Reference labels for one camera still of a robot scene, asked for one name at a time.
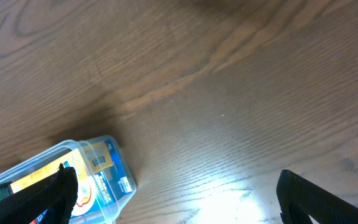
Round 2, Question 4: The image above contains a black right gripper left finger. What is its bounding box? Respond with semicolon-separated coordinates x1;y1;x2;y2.
0;164;78;224

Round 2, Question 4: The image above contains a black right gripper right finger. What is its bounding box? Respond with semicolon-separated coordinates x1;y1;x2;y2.
276;169;358;224

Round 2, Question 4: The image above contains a blue Kool Fever box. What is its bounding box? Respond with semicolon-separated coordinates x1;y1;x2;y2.
43;135;136;223

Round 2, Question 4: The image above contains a yellow Woods box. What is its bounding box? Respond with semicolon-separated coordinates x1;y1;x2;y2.
11;143;114;198

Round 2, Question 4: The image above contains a clear plastic container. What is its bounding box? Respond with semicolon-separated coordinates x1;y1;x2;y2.
0;135;136;223

